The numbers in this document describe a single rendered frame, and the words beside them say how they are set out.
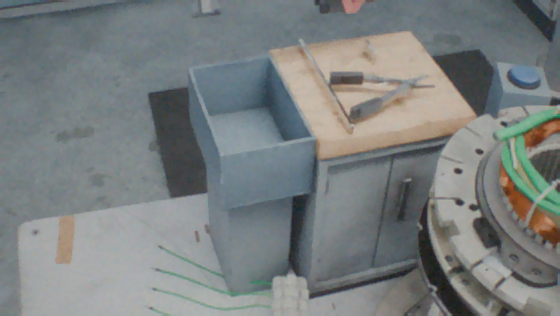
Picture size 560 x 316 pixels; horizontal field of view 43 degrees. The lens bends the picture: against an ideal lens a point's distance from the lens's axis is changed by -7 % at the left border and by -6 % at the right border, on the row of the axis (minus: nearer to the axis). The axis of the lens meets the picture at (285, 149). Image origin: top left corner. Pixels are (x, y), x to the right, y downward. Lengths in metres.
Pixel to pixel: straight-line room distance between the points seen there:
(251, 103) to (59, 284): 0.37
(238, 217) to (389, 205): 0.19
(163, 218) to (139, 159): 1.28
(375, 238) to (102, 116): 1.72
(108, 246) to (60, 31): 2.05
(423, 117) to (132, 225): 0.48
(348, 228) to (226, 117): 0.21
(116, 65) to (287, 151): 2.04
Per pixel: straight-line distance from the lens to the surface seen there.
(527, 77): 1.04
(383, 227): 0.99
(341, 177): 0.89
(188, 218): 1.14
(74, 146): 2.50
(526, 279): 0.69
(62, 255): 1.11
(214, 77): 0.95
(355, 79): 0.89
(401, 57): 0.98
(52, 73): 2.85
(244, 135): 0.96
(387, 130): 0.86
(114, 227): 1.14
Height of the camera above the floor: 1.61
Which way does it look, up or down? 41 degrees down
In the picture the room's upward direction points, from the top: 3 degrees clockwise
